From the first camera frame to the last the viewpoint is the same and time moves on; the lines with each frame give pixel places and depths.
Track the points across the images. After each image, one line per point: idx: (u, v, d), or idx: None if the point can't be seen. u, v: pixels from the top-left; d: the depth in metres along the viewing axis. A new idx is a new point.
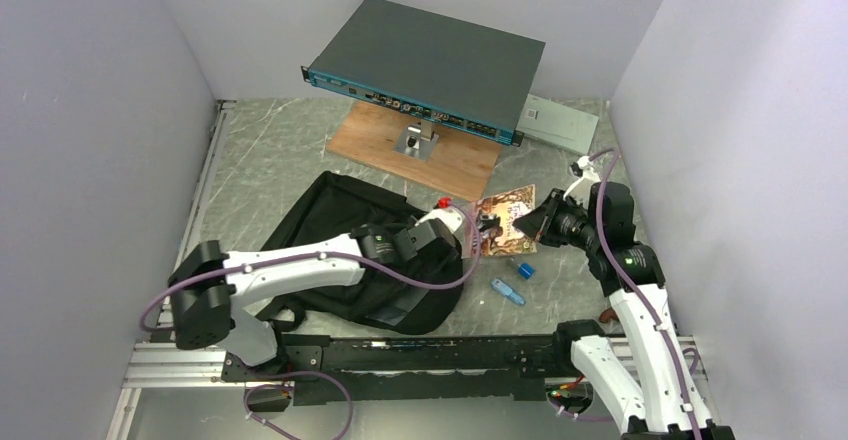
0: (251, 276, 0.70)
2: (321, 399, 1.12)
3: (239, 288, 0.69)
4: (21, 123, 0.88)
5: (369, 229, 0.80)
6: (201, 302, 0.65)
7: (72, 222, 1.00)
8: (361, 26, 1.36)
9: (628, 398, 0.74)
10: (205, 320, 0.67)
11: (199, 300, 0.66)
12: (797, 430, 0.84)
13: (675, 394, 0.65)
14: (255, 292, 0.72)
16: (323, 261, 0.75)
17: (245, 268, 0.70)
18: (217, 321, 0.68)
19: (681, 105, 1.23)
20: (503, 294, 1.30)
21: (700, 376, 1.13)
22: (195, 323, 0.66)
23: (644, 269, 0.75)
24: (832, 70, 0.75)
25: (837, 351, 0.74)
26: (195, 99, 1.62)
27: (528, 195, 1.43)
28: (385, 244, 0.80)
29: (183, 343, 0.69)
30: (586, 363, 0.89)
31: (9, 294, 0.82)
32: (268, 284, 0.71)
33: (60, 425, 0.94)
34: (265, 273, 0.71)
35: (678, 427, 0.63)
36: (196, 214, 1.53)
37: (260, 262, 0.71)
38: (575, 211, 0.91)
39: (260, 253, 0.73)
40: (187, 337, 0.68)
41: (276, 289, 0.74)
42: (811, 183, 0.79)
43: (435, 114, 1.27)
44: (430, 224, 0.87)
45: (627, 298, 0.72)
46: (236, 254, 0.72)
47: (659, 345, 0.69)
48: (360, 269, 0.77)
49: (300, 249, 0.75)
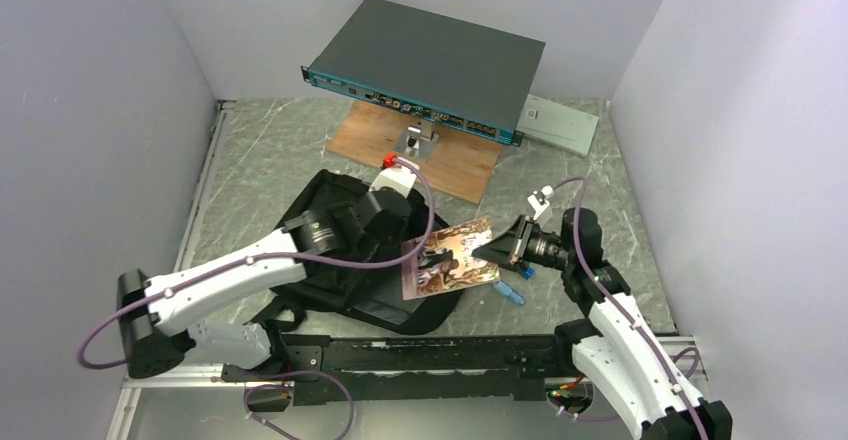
0: (173, 301, 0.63)
2: (321, 400, 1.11)
3: (163, 317, 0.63)
4: (22, 123, 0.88)
5: (306, 218, 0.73)
6: (131, 337, 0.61)
7: (72, 222, 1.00)
8: (361, 25, 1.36)
9: (636, 402, 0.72)
10: (147, 353, 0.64)
11: (128, 335, 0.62)
12: (796, 430, 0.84)
13: (664, 381, 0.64)
14: (184, 316, 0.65)
16: (254, 267, 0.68)
17: (164, 294, 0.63)
18: (158, 350, 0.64)
19: (681, 105, 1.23)
20: (503, 294, 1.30)
21: (700, 376, 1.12)
22: (135, 358, 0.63)
23: (611, 285, 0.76)
24: (831, 70, 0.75)
25: (836, 352, 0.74)
26: (195, 99, 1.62)
27: (483, 224, 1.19)
28: (325, 230, 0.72)
29: (137, 374, 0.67)
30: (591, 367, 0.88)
31: (10, 294, 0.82)
32: (194, 305, 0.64)
33: (59, 425, 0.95)
34: (190, 294, 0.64)
35: (674, 410, 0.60)
36: (196, 214, 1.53)
37: (180, 284, 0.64)
38: (548, 234, 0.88)
39: (183, 272, 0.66)
40: (140, 369, 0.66)
41: (212, 306, 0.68)
42: (810, 183, 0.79)
43: (435, 114, 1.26)
44: (374, 196, 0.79)
45: (601, 308, 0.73)
46: (157, 280, 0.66)
47: (639, 341, 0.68)
48: (298, 265, 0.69)
49: (226, 260, 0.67)
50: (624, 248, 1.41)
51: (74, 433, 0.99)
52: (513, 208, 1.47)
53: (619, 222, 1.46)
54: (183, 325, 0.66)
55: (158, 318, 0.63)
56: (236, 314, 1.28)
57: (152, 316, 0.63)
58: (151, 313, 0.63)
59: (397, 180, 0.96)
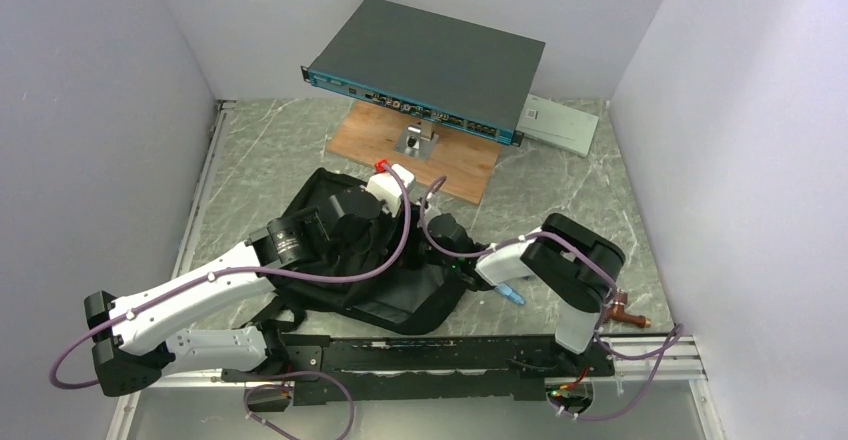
0: (136, 323, 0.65)
2: (322, 400, 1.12)
3: (126, 338, 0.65)
4: (22, 122, 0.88)
5: (271, 226, 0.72)
6: (97, 359, 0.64)
7: (72, 220, 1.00)
8: (359, 26, 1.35)
9: None
10: (115, 373, 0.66)
11: (94, 357, 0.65)
12: (797, 430, 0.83)
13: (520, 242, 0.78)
14: (149, 336, 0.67)
16: (216, 283, 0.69)
17: (126, 316, 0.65)
18: (128, 369, 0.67)
19: (681, 105, 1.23)
20: (503, 294, 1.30)
21: (700, 376, 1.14)
22: (106, 377, 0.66)
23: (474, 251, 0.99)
24: (829, 70, 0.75)
25: (837, 353, 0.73)
26: (196, 99, 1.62)
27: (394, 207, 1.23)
28: (291, 239, 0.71)
29: (114, 391, 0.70)
30: (575, 339, 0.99)
31: (10, 290, 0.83)
32: (158, 324, 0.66)
33: (58, 424, 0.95)
34: (152, 314, 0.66)
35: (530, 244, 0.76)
36: (196, 214, 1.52)
37: (142, 306, 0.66)
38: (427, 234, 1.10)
39: (147, 293, 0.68)
40: (115, 387, 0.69)
41: (177, 323, 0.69)
42: (808, 182, 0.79)
43: (435, 114, 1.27)
44: (339, 199, 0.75)
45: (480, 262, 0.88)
46: (121, 302, 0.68)
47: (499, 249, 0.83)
48: (262, 278, 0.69)
49: (187, 279, 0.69)
50: (624, 248, 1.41)
51: (73, 432, 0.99)
52: (513, 208, 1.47)
53: (619, 222, 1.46)
54: (150, 343, 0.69)
55: (122, 340, 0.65)
56: (236, 314, 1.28)
57: (116, 338, 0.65)
58: (114, 335, 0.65)
59: (386, 187, 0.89)
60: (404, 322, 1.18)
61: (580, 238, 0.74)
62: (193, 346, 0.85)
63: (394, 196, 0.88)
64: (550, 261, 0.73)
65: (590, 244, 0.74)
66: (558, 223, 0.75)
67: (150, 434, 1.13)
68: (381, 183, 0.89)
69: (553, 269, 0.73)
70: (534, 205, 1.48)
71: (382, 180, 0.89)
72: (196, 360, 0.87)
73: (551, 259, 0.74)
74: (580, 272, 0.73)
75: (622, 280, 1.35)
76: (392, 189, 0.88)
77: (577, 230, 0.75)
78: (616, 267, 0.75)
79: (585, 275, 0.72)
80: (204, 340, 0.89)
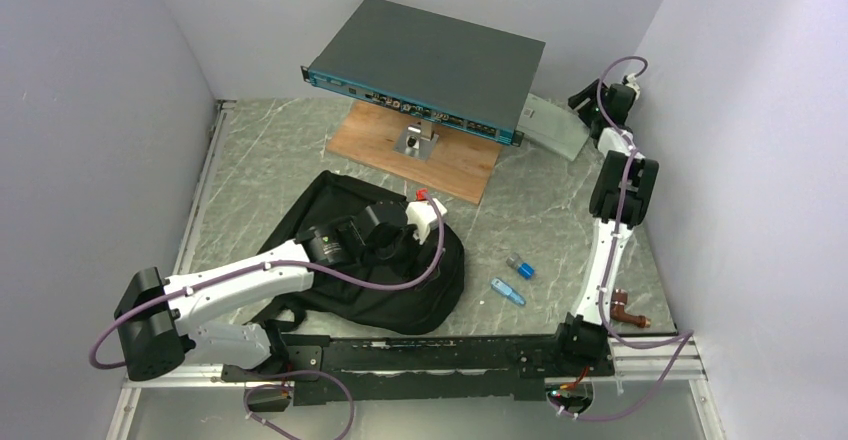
0: (193, 299, 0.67)
2: (321, 399, 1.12)
3: (183, 313, 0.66)
4: (22, 123, 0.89)
5: (316, 230, 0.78)
6: (150, 333, 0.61)
7: (72, 221, 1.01)
8: (360, 26, 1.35)
9: (604, 241, 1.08)
10: (156, 352, 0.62)
11: (144, 332, 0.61)
12: (798, 430, 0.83)
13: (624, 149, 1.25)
14: (200, 314, 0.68)
16: (270, 272, 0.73)
17: (186, 291, 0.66)
18: (170, 349, 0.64)
19: (681, 104, 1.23)
20: (503, 294, 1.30)
21: (700, 376, 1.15)
22: (146, 357, 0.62)
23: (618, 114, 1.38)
24: (829, 67, 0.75)
25: (838, 354, 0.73)
26: (195, 99, 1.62)
27: (471, 191, 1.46)
28: (333, 243, 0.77)
29: (137, 375, 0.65)
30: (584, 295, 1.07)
31: (10, 290, 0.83)
32: (213, 304, 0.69)
33: (58, 424, 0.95)
34: (209, 293, 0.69)
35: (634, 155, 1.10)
36: (196, 214, 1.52)
37: (202, 283, 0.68)
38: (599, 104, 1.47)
39: (202, 274, 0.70)
40: (141, 372, 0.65)
41: (223, 308, 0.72)
42: (809, 179, 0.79)
43: (435, 114, 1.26)
44: (372, 210, 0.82)
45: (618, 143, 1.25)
46: (175, 279, 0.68)
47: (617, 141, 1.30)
48: (310, 273, 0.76)
49: (242, 264, 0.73)
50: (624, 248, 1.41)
51: (73, 432, 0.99)
52: (512, 207, 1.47)
53: None
54: (195, 324, 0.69)
55: (178, 313, 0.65)
56: (236, 315, 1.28)
57: (173, 312, 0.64)
58: (170, 309, 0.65)
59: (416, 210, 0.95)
60: (424, 323, 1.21)
61: (640, 190, 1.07)
62: (208, 337, 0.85)
63: (418, 225, 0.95)
64: (611, 169, 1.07)
65: (636, 197, 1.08)
66: (648, 170, 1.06)
67: (150, 434, 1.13)
68: (418, 210, 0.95)
69: (606, 174, 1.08)
70: (534, 205, 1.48)
71: (418, 207, 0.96)
72: (206, 351, 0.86)
73: (612, 169, 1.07)
74: (611, 195, 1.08)
75: (622, 280, 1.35)
76: (420, 217, 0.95)
77: (648, 190, 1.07)
78: (629, 219, 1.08)
79: (610, 197, 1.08)
80: (218, 332, 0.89)
